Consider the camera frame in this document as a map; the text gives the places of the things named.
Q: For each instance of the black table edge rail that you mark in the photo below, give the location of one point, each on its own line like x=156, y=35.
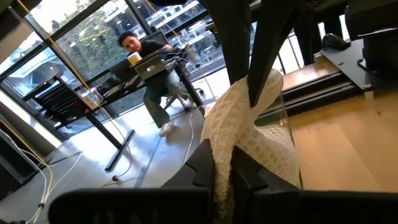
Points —
x=317, y=90

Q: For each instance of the black rounded device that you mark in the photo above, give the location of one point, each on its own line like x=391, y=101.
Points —
x=335, y=41

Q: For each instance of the black metal frame post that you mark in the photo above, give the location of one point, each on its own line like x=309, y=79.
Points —
x=308, y=31

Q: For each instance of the silver laptop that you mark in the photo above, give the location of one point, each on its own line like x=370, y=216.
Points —
x=150, y=67

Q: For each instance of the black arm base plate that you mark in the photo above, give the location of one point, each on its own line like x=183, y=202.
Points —
x=345, y=62

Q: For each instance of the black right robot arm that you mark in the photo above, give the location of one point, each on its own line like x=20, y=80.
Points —
x=376, y=31

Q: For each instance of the person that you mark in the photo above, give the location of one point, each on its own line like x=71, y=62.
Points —
x=155, y=90

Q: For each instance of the black desk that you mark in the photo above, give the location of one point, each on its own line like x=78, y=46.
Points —
x=104, y=132

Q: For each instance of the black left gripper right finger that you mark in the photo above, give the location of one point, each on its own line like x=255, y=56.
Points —
x=311, y=208

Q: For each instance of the black mesh chair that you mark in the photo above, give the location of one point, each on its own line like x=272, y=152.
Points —
x=59, y=99

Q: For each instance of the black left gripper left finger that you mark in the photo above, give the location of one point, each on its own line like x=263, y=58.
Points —
x=140, y=208

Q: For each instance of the white waffle-weave towel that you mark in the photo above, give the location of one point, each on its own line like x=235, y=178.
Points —
x=242, y=130

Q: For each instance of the bright green microfiber towel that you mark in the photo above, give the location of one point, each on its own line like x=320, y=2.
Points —
x=267, y=121

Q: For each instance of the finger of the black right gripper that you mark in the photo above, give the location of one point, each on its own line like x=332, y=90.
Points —
x=230, y=37
x=270, y=40

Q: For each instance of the yellow cup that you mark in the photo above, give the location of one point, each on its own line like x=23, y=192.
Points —
x=134, y=58

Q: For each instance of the clear plastic bin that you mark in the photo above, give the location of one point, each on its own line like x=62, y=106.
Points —
x=287, y=118

